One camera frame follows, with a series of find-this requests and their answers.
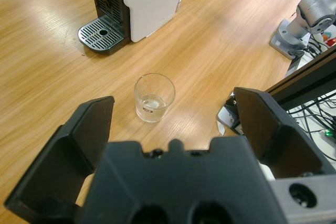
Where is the black cable bundle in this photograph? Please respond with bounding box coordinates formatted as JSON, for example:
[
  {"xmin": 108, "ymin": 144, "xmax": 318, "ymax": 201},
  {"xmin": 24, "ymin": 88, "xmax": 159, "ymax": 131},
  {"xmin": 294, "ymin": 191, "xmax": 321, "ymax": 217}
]
[{"xmin": 287, "ymin": 94, "xmax": 336, "ymax": 162}]

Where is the white capsule coffee machine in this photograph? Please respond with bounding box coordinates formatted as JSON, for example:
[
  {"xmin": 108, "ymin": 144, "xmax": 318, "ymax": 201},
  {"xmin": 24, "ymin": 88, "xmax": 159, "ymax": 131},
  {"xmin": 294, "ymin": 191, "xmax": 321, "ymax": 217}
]
[{"xmin": 78, "ymin": 0, "xmax": 190, "ymax": 56}]

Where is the clear drinking glass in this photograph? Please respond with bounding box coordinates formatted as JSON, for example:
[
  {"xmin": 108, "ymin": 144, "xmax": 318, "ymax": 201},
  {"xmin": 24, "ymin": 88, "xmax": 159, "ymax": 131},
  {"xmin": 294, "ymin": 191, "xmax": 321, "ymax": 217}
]
[{"xmin": 134, "ymin": 73, "xmax": 176, "ymax": 123}]

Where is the black camera post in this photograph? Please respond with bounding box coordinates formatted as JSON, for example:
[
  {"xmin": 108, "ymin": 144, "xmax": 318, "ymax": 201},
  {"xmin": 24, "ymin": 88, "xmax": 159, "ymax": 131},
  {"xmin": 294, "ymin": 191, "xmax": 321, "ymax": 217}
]
[{"xmin": 262, "ymin": 49, "xmax": 336, "ymax": 114}]

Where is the white paper tag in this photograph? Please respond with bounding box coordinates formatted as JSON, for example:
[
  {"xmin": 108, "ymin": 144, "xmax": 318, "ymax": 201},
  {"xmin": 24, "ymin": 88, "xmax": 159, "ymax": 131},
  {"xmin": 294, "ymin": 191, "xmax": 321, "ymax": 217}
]
[{"xmin": 216, "ymin": 121, "xmax": 226, "ymax": 137}]

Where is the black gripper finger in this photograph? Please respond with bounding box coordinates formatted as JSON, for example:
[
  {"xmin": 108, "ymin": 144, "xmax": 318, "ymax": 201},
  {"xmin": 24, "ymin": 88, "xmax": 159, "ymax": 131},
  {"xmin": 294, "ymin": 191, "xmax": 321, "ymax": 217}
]
[
  {"xmin": 5, "ymin": 95, "xmax": 116, "ymax": 224},
  {"xmin": 233, "ymin": 87, "xmax": 336, "ymax": 180}
]

